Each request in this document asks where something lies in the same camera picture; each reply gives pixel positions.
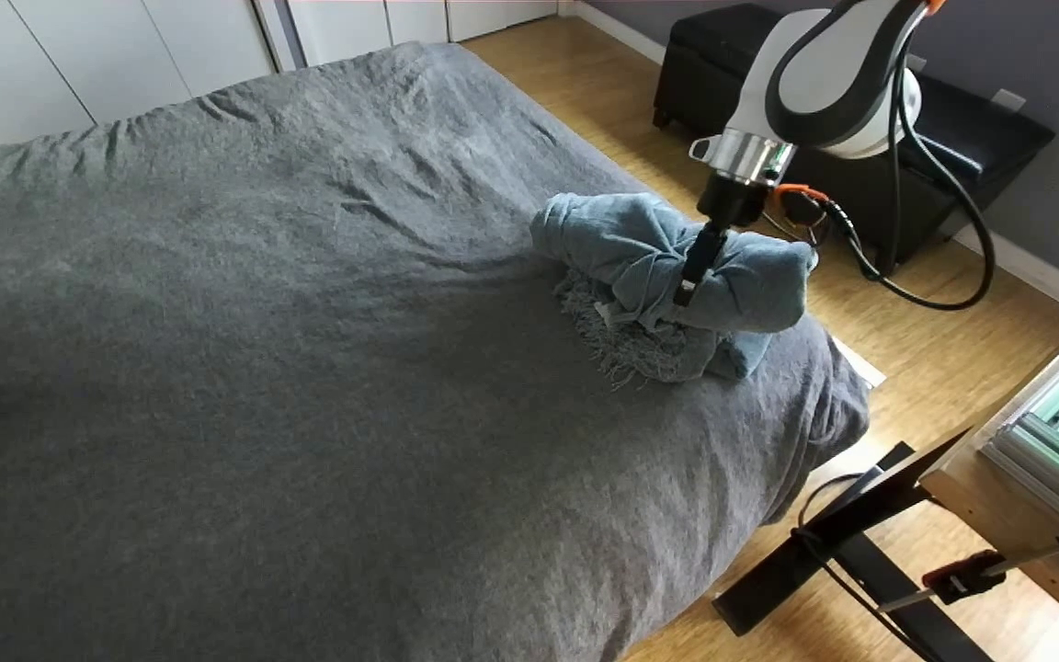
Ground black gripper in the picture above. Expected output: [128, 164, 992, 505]
[670, 174, 777, 308]

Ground blue fringed throw blanket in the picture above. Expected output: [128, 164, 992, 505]
[527, 186, 823, 391]

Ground black leather storage bench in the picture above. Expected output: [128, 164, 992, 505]
[649, 0, 1059, 281]

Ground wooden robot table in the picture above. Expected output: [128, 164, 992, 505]
[916, 422, 1059, 654]

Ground bed with grey duvet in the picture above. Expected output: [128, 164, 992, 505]
[0, 37, 891, 662]

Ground white wardrobe doors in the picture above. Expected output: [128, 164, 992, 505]
[0, 0, 563, 158]

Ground thin black stand cable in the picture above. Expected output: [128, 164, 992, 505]
[790, 462, 891, 533]

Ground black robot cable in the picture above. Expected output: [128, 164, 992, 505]
[829, 65, 998, 313]

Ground black metal stand frame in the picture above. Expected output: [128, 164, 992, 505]
[710, 426, 998, 662]

